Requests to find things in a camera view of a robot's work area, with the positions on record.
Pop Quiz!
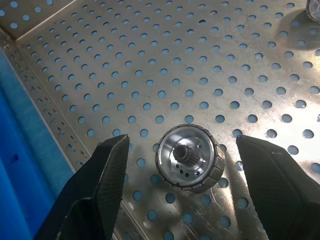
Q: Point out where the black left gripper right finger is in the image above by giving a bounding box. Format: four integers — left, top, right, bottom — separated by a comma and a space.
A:
235, 134, 320, 240

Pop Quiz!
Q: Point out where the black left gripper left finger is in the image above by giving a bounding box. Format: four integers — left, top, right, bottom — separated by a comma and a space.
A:
37, 134, 130, 240

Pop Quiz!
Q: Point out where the metal roller with toothed hub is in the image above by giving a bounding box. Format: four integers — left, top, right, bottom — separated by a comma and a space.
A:
156, 124, 226, 193

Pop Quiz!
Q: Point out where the small metal nut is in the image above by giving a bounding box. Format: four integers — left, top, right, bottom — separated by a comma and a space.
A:
305, 0, 320, 20

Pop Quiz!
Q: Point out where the blue plastic compartment tray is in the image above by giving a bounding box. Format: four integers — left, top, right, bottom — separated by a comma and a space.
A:
0, 46, 77, 240

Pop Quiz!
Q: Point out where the perforated steel tray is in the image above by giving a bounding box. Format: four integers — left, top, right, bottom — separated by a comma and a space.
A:
0, 0, 320, 240

